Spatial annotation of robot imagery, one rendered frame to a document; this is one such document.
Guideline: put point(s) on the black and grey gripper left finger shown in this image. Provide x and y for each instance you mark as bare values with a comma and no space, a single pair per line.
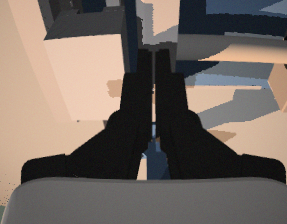
115,152

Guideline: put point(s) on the grey rectangular block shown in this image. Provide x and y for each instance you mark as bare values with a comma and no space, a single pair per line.
89,56

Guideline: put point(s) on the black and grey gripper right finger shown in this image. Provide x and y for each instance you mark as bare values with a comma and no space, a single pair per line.
199,154

